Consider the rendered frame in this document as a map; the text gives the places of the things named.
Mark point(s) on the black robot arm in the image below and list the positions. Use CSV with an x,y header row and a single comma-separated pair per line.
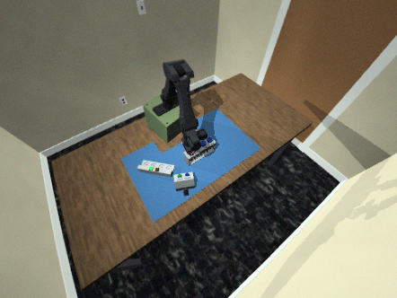
x,y
188,123

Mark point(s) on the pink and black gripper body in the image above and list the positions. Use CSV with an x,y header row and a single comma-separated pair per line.
x,y
186,146

